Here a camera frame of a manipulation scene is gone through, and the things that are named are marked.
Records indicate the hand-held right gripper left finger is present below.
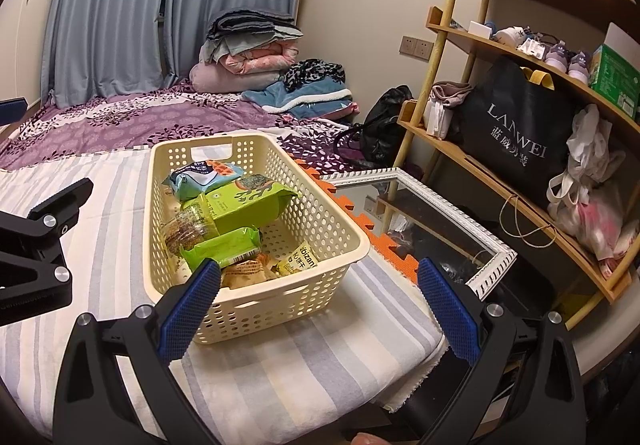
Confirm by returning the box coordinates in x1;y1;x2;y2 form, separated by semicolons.
52;257;223;445

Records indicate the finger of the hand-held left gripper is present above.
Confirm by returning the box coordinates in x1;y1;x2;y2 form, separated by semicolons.
0;97;29;126
0;177;96;298

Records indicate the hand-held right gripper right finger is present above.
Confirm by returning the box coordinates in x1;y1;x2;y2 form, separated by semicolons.
416;257;586;445

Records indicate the tan waffle snack packet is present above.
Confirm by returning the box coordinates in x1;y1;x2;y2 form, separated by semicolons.
220;259;273;290

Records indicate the small green snack packet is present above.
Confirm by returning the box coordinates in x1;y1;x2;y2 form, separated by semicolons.
179;225;263;273

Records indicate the clear cookie packet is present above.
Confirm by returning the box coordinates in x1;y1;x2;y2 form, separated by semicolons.
162;205;218;258

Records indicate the golden brown snack packet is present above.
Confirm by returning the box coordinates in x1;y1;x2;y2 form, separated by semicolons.
255;251;286;278

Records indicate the large green seaweed packet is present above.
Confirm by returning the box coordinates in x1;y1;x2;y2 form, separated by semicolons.
180;174;300;236

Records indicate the large yellow snack packet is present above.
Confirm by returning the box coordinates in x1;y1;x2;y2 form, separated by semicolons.
274;242;319;278

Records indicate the blue snack packet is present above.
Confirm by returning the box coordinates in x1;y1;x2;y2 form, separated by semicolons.
162;159;247;202

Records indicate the cream plastic basket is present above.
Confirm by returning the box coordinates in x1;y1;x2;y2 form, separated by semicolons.
142;134;372;346

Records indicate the orange foam mat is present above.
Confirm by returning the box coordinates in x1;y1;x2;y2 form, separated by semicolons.
292;157;421;286

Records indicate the white framed mirror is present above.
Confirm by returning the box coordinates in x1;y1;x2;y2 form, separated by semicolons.
320;167;518;301

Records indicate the grey striped blanket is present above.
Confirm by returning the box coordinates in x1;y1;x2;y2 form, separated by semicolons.
0;145;448;445

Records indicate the purple floral bedsheet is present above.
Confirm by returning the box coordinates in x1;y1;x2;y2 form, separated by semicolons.
0;80;361;170

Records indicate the grey-blue curtain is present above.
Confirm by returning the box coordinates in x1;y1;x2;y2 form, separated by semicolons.
42;0;331;108

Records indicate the pink white plastic bag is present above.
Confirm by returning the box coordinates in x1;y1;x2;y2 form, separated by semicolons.
575;185;640;276

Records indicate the black shopping bag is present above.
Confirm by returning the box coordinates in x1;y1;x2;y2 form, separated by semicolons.
457;56;583;210

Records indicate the black handbag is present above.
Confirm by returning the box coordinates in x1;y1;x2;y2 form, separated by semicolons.
332;85;416;170

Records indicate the mauve folded quilt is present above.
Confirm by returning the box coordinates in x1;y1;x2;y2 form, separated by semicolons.
189;61;287;94

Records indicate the beige folded cloth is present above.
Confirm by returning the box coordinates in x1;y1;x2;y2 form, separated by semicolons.
424;81;473;140

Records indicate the pink folded quilt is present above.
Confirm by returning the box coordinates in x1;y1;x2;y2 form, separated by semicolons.
220;45;297;76

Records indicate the dark grey folded blanket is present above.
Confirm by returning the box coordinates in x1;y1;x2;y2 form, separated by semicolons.
207;9;297;43

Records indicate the leopard print cloth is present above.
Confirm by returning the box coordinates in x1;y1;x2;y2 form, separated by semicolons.
281;58;347;93

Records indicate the purple sneaker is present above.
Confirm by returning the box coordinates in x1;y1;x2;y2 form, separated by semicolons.
567;50;596;78
542;42;573;70

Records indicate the white sneaker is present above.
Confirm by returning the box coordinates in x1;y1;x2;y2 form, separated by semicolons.
492;25;533;48

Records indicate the green cardboard box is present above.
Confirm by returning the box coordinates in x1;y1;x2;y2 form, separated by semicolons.
587;22;640;118

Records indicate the thin cord loop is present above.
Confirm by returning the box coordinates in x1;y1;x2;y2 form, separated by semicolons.
500;195;558;248

